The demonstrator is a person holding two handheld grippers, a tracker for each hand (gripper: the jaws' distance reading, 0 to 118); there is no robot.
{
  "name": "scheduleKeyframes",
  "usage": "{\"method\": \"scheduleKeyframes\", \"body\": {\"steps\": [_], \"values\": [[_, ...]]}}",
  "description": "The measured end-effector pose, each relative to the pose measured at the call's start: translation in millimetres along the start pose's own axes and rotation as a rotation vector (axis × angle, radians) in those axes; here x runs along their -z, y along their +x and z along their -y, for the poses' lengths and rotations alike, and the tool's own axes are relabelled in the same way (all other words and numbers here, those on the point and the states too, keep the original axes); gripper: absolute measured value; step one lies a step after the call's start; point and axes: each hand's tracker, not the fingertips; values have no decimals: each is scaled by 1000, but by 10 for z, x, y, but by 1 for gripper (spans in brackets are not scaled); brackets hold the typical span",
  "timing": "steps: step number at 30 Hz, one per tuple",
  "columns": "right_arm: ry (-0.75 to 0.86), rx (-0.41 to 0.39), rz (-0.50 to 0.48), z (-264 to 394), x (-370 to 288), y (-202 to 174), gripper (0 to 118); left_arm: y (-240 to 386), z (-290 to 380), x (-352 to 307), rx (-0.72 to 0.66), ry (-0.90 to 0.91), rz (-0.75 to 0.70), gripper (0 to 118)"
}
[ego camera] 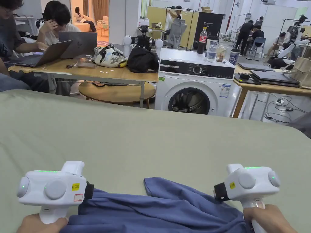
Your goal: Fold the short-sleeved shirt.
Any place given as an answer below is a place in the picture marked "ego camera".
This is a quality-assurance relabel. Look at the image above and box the wooden table with closed laptops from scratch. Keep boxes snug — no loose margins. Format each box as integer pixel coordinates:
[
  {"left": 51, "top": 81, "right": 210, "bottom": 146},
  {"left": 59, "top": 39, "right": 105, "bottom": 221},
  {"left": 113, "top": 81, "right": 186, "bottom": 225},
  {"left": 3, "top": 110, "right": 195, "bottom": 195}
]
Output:
[{"left": 233, "top": 56, "right": 311, "bottom": 120}]

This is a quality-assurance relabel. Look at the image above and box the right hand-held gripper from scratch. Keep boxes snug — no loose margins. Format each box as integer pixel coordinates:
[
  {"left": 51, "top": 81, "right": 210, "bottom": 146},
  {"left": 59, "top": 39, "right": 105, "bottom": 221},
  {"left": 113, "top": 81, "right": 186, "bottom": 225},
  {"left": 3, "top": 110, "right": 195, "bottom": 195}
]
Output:
[{"left": 214, "top": 164, "right": 280, "bottom": 233}]

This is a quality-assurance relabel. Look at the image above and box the round wooden low table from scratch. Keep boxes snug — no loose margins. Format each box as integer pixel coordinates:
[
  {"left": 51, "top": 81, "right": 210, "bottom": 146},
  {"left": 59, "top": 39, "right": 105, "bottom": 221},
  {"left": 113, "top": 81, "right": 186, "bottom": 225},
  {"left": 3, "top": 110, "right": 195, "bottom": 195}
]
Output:
[{"left": 78, "top": 81, "right": 156, "bottom": 105}]

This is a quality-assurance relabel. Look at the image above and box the dark blue shirt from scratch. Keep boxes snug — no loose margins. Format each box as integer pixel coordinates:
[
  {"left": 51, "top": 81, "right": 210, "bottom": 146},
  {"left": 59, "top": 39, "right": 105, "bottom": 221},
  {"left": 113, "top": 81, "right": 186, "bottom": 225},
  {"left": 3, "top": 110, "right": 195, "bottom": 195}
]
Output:
[{"left": 59, "top": 177, "right": 253, "bottom": 233}]

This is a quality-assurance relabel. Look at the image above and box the black robot with white shoulders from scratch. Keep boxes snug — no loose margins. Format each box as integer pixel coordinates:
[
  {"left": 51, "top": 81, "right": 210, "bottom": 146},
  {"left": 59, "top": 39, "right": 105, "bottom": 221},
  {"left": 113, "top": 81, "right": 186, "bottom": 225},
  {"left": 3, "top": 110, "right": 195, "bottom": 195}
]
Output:
[{"left": 123, "top": 24, "right": 164, "bottom": 58}]

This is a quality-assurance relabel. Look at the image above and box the grey office chair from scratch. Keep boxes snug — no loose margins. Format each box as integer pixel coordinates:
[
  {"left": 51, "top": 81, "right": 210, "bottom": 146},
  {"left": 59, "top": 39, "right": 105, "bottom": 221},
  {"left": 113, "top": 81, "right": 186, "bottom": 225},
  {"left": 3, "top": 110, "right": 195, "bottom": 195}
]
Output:
[{"left": 163, "top": 18, "right": 187, "bottom": 49}]

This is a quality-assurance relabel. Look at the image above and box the group of people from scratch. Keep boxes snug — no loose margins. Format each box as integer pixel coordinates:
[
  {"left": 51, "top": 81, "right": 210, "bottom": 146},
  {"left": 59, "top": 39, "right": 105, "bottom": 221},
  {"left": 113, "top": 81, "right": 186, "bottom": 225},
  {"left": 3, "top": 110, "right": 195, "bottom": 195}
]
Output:
[{"left": 235, "top": 16, "right": 265, "bottom": 58}]

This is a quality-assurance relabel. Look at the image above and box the black cabinet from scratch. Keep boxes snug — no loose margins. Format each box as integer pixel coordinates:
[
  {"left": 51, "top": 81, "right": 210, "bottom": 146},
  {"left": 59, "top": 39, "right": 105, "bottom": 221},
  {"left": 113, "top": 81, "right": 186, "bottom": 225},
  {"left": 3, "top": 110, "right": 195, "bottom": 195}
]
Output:
[{"left": 193, "top": 7, "right": 224, "bottom": 51}]

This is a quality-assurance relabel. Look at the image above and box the person's right hand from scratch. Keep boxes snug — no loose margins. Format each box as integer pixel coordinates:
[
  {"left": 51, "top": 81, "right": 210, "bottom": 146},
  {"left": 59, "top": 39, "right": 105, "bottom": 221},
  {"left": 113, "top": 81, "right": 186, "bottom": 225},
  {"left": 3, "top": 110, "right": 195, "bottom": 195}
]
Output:
[{"left": 243, "top": 204, "right": 298, "bottom": 233}]

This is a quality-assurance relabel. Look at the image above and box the white washing machine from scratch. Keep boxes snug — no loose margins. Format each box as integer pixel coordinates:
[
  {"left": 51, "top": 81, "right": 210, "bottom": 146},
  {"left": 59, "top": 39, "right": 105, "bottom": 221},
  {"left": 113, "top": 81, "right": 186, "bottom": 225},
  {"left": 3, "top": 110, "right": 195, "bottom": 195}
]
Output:
[{"left": 154, "top": 26, "right": 241, "bottom": 119}]

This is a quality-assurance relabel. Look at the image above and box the black clothes rack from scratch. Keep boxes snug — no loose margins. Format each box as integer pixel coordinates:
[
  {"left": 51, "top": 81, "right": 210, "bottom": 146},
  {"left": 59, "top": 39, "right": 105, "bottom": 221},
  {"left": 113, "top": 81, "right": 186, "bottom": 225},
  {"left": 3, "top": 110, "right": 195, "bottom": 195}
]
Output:
[{"left": 165, "top": 7, "right": 195, "bottom": 50}]

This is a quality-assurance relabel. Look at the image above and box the person's left hand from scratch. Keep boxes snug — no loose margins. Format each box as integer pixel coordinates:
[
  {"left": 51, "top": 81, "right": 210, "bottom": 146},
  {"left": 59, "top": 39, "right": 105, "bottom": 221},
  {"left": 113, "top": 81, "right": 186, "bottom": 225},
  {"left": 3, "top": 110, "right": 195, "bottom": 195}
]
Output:
[{"left": 15, "top": 213, "right": 70, "bottom": 233}]

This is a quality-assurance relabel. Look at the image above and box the bed with pale green sheet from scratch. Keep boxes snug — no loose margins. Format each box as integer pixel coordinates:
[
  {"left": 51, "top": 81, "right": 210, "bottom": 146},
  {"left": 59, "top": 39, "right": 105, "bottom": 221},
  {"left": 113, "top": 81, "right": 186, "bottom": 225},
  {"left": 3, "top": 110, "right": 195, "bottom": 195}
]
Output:
[{"left": 0, "top": 89, "right": 311, "bottom": 233}]

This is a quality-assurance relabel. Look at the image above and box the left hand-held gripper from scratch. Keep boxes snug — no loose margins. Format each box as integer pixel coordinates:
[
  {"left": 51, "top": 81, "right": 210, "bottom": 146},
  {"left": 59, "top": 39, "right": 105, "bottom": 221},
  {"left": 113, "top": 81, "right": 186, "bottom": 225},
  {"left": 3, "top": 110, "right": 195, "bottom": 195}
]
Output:
[{"left": 16, "top": 160, "right": 95, "bottom": 224}]

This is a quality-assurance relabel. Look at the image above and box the white humanoid robot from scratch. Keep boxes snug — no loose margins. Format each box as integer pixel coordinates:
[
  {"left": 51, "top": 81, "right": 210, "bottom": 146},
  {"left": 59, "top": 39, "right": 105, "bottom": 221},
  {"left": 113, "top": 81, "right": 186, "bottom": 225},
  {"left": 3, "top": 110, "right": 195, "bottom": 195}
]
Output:
[{"left": 277, "top": 14, "right": 311, "bottom": 59}]

